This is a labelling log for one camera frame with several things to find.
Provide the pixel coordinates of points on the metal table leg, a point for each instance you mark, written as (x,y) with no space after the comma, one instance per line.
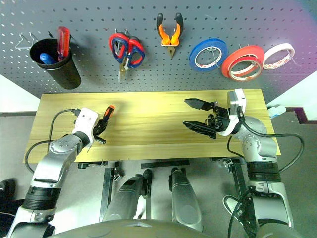
(106,193)
(239,178)

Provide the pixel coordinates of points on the grey left robot leg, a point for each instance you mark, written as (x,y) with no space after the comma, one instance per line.
(126,196)

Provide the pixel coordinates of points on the grey perforated pegboard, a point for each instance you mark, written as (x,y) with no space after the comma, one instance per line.
(99,15)

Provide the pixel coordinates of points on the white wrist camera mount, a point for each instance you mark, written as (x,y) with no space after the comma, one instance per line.
(232,124)
(85,121)

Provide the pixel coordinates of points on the orange black screwdriver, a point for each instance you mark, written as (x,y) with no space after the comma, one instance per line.
(109,112)

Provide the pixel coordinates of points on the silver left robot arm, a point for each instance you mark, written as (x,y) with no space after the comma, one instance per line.
(57,158)

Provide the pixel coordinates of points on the grey robot leg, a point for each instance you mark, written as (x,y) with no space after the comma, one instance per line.
(184,198)
(126,196)

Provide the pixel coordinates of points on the large red tape roll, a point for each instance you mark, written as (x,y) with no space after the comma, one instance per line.
(230,62)

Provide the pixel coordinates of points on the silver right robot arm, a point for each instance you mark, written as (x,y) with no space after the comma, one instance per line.
(257,146)

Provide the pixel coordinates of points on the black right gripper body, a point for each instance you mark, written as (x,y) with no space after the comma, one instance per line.
(219,119)

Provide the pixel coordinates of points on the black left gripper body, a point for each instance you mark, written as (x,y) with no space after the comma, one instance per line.
(99,129)

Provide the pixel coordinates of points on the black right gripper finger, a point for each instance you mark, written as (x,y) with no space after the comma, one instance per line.
(198,127)
(198,103)

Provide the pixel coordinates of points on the blue white plastic bottle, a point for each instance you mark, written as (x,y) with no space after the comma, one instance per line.
(276,111)

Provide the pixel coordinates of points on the blue tape roll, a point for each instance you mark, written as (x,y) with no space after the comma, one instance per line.
(198,48)

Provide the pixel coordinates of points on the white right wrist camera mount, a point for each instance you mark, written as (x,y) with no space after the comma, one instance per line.
(232,124)

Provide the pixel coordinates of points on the black table crossbar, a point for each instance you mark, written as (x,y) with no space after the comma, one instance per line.
(164,164)

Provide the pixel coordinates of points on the black shoe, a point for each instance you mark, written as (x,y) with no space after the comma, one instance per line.
(7,191)

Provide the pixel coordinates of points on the red white tape roll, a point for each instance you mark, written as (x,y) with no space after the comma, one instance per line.
(241,78)

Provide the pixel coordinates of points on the orange black pliers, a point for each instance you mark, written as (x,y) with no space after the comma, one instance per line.
(163,37)

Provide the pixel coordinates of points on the black cup holder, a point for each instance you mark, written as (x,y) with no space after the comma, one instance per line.
(67,77)

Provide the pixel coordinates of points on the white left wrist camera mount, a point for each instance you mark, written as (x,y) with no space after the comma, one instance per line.
(85,121)

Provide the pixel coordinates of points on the grey right robot leg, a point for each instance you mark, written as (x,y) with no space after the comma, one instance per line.
(184,198)

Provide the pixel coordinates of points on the grey robot torso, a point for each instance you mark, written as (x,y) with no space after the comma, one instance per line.
(128,230)

